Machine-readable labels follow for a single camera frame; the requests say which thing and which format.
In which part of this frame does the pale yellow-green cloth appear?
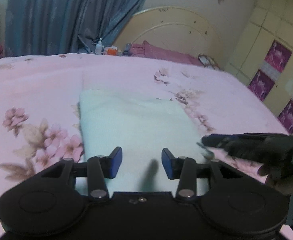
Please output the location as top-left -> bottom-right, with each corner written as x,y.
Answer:
79,90 -> 206,193

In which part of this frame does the pink floral bed sheet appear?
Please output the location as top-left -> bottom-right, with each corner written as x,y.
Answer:
0,53 -> 291,240

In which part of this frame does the small framed mirror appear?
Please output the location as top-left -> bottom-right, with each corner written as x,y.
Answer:
198,54 -> 219,69

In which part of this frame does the white pump bottle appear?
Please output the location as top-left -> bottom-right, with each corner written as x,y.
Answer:
94,37 -> 104,55

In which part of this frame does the orange and white box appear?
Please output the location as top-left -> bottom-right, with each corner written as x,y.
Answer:
103,46 -> 118,56

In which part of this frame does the blue curtain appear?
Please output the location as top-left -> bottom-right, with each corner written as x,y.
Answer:
5,0 -> 145,57

